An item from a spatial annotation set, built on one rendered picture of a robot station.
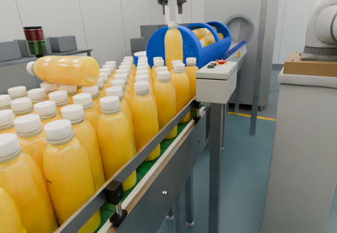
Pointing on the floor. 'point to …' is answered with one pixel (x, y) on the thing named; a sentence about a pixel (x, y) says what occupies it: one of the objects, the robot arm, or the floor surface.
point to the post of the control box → (215, 165)
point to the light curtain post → (260, 54)
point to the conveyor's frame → (165, 183)
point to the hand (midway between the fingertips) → (172, 15)
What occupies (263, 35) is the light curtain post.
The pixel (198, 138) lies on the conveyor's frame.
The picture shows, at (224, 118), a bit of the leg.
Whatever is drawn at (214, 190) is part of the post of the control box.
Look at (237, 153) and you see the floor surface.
